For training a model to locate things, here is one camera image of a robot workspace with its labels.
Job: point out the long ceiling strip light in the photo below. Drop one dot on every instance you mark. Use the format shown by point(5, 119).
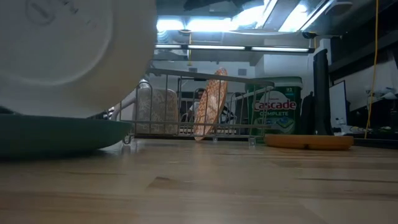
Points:
point(217, 47)

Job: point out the blue striped white plate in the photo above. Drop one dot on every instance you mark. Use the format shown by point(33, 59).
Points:
point(62, 56)

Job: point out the white board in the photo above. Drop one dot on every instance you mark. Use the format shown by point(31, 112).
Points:
point(338, 105)

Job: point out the ceiling light panel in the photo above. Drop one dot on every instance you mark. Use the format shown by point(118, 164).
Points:
point(298, 18)

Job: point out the speckled beige plate in rack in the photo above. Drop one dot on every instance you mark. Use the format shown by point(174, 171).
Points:
point(157, 109)

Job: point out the large teal plate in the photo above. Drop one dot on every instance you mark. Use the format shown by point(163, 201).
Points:
point(62, 137)

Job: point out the green Cascade detergent box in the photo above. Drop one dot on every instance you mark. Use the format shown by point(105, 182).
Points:
point(276, 105)

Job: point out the orange patterned plate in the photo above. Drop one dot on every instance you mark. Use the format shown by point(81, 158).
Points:
point(211, 105)

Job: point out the person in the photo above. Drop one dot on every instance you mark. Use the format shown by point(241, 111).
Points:
point(200, 93)

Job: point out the tan divided plate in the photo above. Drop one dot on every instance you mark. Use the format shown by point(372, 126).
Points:
point(308, 142)

